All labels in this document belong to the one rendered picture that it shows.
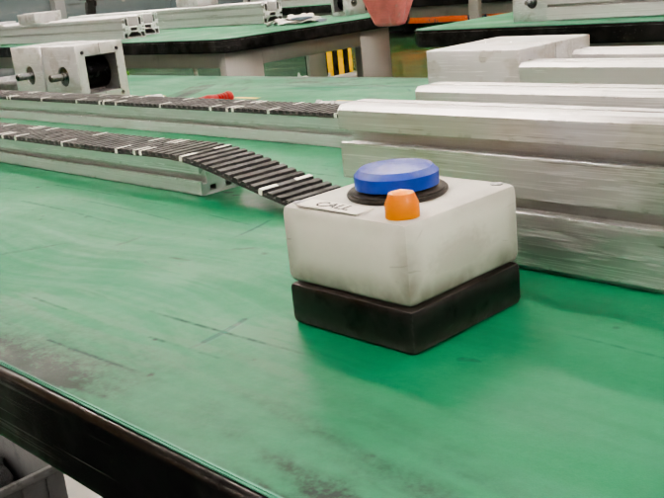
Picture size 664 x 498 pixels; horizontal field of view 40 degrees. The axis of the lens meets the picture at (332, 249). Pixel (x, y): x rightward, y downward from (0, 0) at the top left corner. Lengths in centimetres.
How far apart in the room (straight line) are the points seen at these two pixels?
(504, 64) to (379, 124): 20
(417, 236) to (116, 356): 16
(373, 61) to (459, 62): 285
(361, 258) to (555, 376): 10
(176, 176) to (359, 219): 41
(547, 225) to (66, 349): 25
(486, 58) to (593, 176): 28
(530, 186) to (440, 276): 10
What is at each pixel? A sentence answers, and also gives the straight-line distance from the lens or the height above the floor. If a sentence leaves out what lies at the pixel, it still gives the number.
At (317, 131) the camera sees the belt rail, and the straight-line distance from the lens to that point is 93.
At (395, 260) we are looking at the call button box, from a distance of 39.
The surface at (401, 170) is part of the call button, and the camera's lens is 42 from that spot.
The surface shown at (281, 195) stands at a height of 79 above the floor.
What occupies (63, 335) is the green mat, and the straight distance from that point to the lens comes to 49.
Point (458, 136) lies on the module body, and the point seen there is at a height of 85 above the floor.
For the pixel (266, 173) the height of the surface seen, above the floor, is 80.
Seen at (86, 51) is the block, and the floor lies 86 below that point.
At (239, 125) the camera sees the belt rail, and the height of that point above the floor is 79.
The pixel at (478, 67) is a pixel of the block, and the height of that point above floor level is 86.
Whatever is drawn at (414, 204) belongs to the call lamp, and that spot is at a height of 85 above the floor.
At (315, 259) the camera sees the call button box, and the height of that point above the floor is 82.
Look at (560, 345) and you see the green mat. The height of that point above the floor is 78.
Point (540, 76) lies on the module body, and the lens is 71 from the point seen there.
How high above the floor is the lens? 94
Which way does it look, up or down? 16 degrees down
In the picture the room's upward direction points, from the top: 6 degrees counter-clockwise
